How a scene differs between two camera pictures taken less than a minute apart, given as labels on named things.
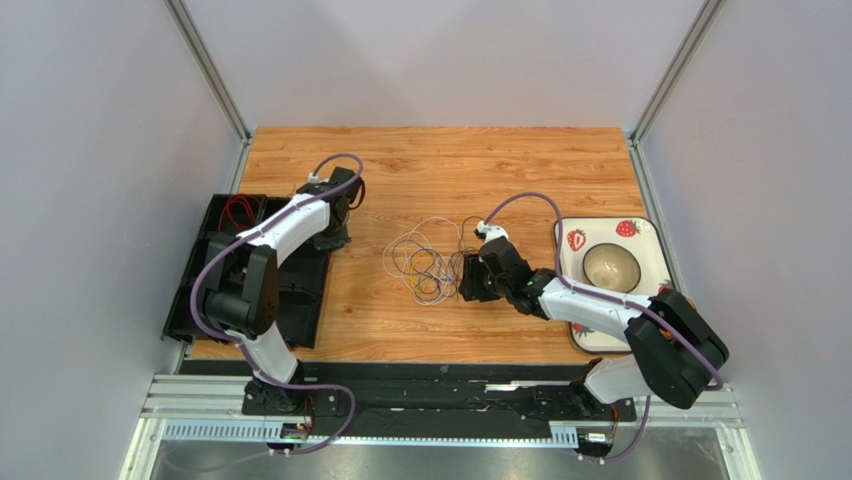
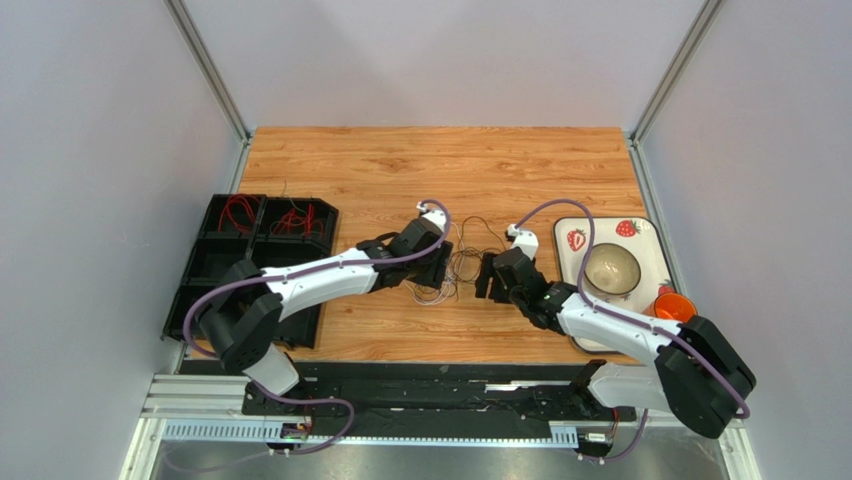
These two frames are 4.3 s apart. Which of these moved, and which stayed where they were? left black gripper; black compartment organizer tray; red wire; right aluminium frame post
Moved: left black gripper
Stayed: black compartment organizer tray; red wire; right aluminium frame post
